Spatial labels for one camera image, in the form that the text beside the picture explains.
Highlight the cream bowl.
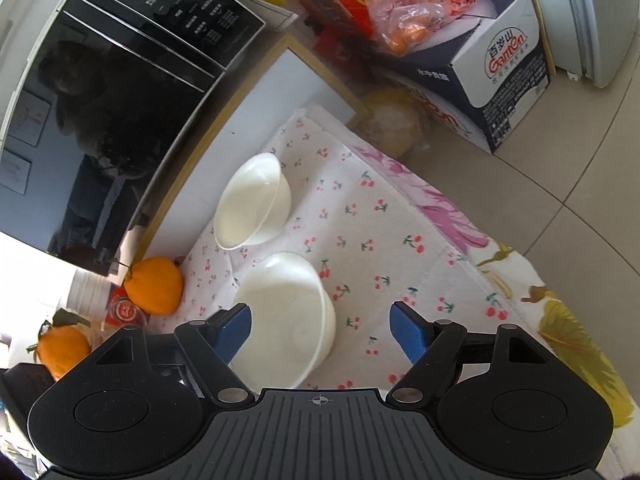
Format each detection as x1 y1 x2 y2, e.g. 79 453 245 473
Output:
213 153 293 250

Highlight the red labelled packet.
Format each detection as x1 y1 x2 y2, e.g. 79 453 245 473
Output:
105 287 151 331

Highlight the orange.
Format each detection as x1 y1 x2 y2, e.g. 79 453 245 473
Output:
37 310 93 382
123 256 184 317

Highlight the floral cloth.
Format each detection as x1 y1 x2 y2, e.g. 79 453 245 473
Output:
347 137 638 431

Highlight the black microwave oven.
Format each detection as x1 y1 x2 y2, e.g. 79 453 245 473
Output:
0 0 268 278

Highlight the white bowl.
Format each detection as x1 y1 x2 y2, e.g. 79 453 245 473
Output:
231 251 337 391

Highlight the pale yellow pomelo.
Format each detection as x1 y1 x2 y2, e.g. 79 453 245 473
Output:
357 87 431 158

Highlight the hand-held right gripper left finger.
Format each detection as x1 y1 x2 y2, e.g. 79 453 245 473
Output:
92 302 256 403

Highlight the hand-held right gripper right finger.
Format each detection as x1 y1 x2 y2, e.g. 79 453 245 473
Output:
389 301 548 405

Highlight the dark blue cardboard box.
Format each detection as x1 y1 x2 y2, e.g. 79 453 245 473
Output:
387 0 557 156

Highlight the plastic bag of oranges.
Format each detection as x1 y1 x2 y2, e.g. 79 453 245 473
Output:
367 0 493 56

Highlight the white refrigerator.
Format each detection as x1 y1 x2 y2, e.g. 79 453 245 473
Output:
542 0 640 91

